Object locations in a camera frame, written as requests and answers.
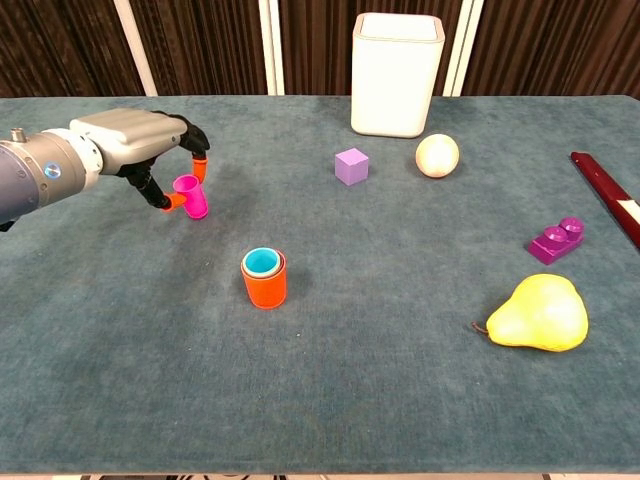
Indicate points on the white ball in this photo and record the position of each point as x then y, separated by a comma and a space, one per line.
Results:
437, 156

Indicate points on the dark red long box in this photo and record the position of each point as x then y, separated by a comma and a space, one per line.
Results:
605, 187

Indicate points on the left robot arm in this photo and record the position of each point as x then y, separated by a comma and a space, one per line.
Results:
40, 175

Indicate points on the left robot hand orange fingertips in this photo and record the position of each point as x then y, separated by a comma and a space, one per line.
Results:
130, 135

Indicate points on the dark blue plastic cup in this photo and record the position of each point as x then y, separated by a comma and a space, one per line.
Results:
283, 262

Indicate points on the blue table cloth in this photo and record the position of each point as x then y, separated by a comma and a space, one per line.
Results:
350, 400

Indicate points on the purple cube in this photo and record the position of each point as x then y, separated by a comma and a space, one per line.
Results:
351, 167

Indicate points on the orange plastic cup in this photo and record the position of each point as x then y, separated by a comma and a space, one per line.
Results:
266, 294

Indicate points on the pink plastic cup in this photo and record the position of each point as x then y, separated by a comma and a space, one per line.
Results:
196, 202

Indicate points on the purple toy brick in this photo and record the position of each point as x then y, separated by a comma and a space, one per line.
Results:
552, 245

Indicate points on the white lidded bin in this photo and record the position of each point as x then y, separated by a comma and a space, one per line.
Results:
395, 85

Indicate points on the yellow toy pear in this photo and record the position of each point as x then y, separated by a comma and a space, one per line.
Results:
542, 315

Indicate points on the cyan plastic cup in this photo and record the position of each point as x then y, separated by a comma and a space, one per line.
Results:
261, 261

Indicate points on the white partition post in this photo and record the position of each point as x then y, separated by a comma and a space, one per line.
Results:
272, 50
136, 50
462, 50

